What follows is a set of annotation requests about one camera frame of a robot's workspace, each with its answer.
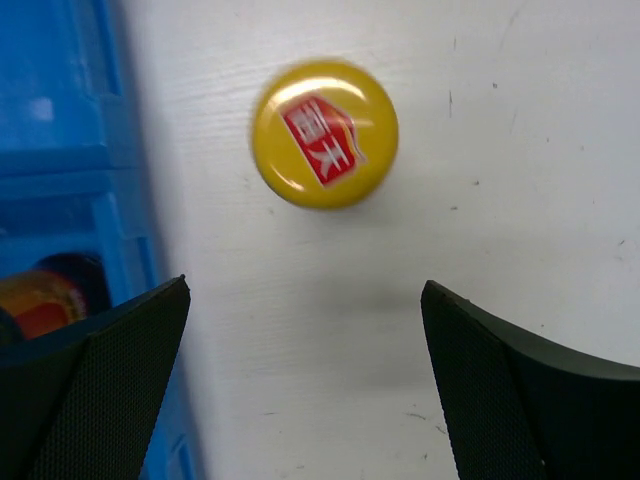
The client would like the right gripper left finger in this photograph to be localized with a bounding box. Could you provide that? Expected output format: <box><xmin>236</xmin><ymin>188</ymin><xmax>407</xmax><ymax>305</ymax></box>
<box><xmin>1</xmin><ymin>277</ymin><xmax>191</xmax><ymax>479</ymax></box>

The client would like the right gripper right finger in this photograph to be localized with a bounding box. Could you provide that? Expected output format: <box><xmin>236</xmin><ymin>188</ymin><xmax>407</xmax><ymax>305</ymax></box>
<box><xmin>421</xmin><ymin>281</ymin><xmax>639</xmax><ymax>479</ymax></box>

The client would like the red-lid sauce jar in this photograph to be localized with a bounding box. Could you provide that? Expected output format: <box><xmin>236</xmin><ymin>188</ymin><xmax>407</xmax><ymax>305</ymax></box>
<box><xmin>1</xmin><ymin>253</ymin><xmax>112</xmax><ymax>347</ymax></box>

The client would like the yellow-cap sauce bottle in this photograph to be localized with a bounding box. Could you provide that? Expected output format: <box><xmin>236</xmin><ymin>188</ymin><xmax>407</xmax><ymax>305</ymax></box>
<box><xmin>250</xmin><ymin>58</ymin><xmax>399</xmax><ymax>210</ymax></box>

